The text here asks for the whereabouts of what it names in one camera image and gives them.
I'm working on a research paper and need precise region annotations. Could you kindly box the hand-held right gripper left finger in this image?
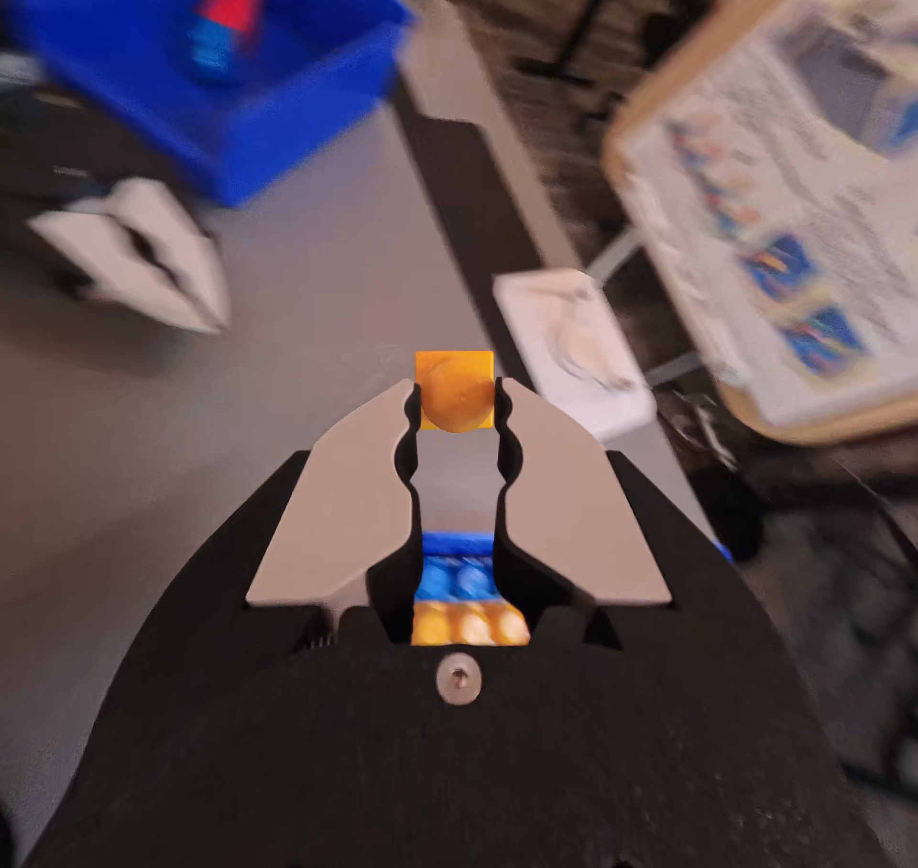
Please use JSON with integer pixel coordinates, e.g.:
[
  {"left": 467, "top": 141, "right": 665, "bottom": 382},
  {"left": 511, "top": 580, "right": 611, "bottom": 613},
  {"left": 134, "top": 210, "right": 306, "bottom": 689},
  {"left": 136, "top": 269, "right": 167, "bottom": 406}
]
[{"left": 245, "top": 379, "right": 424, "bottom": 645}]

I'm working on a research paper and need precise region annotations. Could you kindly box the red mega block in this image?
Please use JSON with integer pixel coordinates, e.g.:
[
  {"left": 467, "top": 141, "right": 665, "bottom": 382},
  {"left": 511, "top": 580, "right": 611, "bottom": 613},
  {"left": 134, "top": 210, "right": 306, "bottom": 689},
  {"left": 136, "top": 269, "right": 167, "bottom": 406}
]
[{"left": 203, "top": 0, "right": 264, "bottom": 31}]

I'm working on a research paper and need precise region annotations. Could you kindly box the pile of building bricks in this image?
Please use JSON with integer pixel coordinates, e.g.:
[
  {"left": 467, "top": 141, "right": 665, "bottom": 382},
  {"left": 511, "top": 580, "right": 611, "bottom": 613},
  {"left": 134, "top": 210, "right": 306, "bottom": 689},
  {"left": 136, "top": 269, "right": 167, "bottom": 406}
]
[{"left": 412, "top": 556, "right": 532, "bottom": 647}]

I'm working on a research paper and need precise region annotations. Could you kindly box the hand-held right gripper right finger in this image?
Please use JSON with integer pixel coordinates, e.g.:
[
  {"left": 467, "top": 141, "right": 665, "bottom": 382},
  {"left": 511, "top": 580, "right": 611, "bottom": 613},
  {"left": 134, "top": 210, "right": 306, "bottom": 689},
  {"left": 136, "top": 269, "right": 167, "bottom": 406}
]
[{"left": 495, "top": 376, "right": 675, "bottom": 631}]

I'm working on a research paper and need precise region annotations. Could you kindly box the instruction sheet on wooden board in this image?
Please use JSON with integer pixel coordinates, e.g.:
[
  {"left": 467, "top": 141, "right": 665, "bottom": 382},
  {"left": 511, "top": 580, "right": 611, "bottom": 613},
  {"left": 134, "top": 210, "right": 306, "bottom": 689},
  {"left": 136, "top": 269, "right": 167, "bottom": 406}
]
[{"left": 602, "top": 0, "right": 918, "bottom": 446}]

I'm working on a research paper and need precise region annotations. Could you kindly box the blue plastic bin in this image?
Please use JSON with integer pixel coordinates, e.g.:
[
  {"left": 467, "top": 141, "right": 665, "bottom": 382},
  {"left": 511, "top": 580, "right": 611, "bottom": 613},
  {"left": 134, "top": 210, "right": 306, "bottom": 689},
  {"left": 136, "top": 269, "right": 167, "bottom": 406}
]
[
  {"left": 0, "top": 0, "right": 417, "bottom": 208},
  {"left": 412, "top": 531, "right": 736, "bottom": 647}
]

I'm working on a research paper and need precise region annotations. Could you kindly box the blue mega block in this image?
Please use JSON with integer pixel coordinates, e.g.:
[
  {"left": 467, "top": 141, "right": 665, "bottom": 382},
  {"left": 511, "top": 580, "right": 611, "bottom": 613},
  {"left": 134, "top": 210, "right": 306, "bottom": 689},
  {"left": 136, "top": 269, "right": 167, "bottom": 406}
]
[{"left": 186, "top": 16, "right": 250, "bottom": 85}]

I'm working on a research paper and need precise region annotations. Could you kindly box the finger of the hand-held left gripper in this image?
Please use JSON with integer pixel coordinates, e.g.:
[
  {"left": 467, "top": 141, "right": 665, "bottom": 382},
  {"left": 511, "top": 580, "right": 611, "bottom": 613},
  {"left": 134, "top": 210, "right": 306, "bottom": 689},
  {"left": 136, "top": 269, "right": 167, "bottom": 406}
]
[
  {"left": 27, "top": 210, "right": 218, "bottom": 334},
  {"left": 108, "top": 178, "right": 232, "bottom": 332}
]

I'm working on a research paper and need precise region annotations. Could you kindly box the orange mega block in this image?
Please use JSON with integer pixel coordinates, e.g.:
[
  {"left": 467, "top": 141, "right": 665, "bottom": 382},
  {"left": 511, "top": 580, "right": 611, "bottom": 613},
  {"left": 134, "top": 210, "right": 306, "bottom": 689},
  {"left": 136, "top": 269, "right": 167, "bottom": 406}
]
[{"left": 415, "top": 350, "right": 497, "bottom": 433}]

